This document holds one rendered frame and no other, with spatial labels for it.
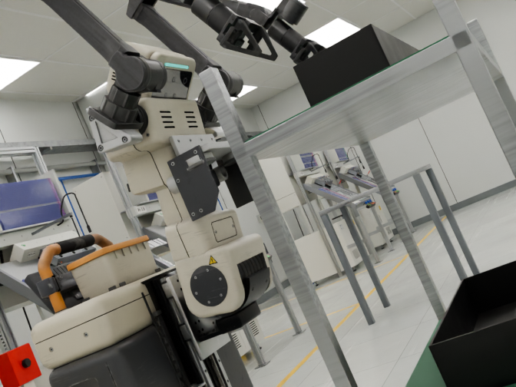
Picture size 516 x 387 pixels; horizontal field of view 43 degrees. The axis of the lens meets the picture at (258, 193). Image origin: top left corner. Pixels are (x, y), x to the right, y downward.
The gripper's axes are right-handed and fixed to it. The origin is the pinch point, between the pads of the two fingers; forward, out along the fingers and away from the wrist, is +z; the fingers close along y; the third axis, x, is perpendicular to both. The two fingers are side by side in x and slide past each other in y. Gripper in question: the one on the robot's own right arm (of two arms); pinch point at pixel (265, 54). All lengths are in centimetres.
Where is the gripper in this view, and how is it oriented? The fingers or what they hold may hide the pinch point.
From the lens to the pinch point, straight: 141.3
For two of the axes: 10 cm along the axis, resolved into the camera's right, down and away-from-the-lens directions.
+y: 4.0, -0.9, 9.1
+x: -5.6, 7.7, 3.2
